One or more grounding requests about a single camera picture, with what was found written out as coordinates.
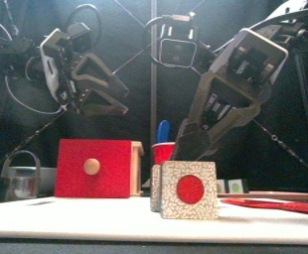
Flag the white cutting board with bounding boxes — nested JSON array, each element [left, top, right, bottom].
[[0, 194, 308, 246]]

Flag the red plastic cup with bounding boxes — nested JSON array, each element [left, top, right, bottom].
[[151, 141, 179, 167]]

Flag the metal frame pole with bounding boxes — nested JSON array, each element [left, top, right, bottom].
[[149, 0, 160, 147]]

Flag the black camera cable loop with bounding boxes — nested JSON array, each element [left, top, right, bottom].
[[66, 3, 104, 48]]

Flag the metal bucket with handle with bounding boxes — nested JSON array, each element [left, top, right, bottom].
[[0, 149, 43, 202]]

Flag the pink rectangular plate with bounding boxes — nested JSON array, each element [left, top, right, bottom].
[[217, 190, 308, 201]]

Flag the toy sushi piece green centre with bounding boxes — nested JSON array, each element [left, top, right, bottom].
[[216, 179, 230, 194], [228, 178, 250, 194]]

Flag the grey container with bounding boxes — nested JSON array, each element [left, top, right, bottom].
[[6, 166, 59, 196]]

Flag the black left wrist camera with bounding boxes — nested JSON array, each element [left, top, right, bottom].
[[68, 22, 94, 54]]

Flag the red toy knife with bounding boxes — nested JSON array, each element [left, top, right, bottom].
[[221, 197, 308, 217]]

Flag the blue utensil handle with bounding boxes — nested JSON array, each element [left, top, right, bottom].
[[156, 119, 173, 144]]

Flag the wooden box with red front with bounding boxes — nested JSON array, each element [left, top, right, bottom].
[[54, 138, 146, 199]]

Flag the thin diagonal brace wire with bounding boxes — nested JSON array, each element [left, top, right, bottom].
[[252, 119, 308, 182], [0, 110, 70, 177]]

